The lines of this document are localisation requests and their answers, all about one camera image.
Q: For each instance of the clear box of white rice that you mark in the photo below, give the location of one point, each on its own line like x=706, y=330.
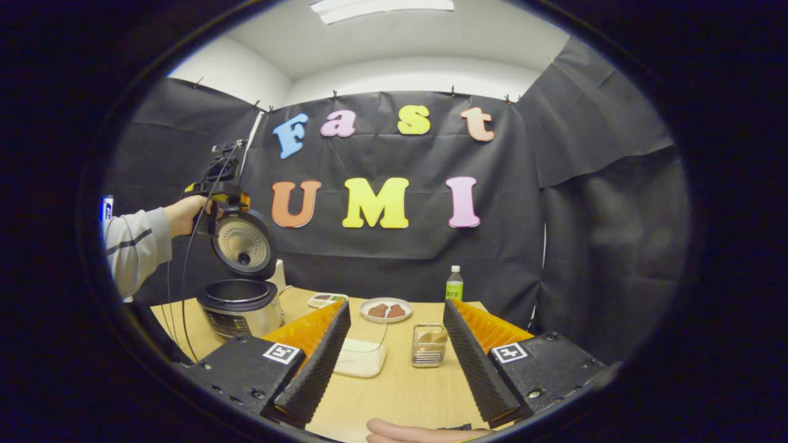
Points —
x=360, y=363

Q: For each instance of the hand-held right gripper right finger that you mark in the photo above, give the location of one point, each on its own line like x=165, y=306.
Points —
x=477, y=369

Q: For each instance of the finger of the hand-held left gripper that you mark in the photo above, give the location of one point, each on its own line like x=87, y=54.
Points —
x=239, y=203

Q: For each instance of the green tea bottle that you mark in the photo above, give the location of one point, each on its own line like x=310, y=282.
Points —
x=454, y=289

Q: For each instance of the small white side dish tray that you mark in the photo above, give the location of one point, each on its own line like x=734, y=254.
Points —
x=327, y=300

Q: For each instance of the brown meat piece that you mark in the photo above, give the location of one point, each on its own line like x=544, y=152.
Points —
x=377, y=311
x=396, y=311

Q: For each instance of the clear chopstick holder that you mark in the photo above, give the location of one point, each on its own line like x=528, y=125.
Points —
x=429, y=357

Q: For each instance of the white round plate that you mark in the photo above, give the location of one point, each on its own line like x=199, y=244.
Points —
x=386, y=319

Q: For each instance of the dark grey rice cooker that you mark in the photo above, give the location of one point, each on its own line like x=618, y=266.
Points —
x=240, y=311

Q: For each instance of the large ceiling light panel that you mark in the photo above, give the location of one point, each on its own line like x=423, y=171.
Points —
x=381, y=7

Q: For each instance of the computer monitor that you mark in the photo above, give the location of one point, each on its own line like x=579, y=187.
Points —
x=107, y=209

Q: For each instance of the wooden spoon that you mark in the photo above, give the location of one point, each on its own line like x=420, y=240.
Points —
x=431, y=337

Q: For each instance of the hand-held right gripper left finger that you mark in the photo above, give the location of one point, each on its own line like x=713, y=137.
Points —
x=314, y=369

